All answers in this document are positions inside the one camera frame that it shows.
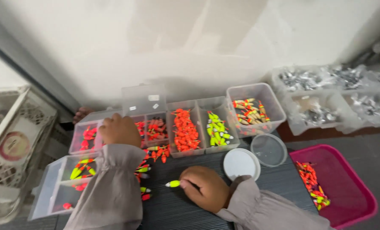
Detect person's left hand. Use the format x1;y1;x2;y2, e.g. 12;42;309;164
98;112;142;148

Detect person's right hand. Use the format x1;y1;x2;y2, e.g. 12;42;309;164
179;165;232;214

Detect group of red floats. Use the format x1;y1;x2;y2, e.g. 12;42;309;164
79;125;98;151

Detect clear compartment box with lid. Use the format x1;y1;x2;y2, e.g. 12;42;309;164
69;84;170;156

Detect group of red-brown floats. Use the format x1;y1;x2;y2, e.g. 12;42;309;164
136;118;169;141

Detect group of yellow-red floats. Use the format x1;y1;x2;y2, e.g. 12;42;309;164
63;158;152;210

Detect pile of orange-tipped floats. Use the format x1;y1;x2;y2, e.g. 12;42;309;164
144;145;171;164

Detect heap of orange floats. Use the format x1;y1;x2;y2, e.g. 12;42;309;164
171;109;201;152

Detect clear flat box, open lid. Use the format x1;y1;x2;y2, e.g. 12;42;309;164
28;153;149;221

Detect clear two-compartment plastic box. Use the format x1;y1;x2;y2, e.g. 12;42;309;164
167;96;241;159

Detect white plastic crates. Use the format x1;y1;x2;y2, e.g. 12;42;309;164
0;85;58;226

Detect heap of yellow-green floats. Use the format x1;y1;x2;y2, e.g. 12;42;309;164
206;111;234;147

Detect white round lid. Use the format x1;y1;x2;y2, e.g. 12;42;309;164
223;148;261;181

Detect heap of wooden-bodied floats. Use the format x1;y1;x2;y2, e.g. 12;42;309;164
232;98;271;135

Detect clear square plastic tub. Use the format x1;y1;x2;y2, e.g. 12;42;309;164
226;83;287;138

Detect round clear plastic container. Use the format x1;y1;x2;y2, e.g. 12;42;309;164
250;133;288;168

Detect heap of mixed floats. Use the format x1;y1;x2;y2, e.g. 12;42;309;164
296;161;331;211

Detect clear bins of metal sinkers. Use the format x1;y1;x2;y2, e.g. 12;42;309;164
271;63;380;137

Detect pink plastic tray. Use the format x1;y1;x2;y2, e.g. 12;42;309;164
289;144;379;229

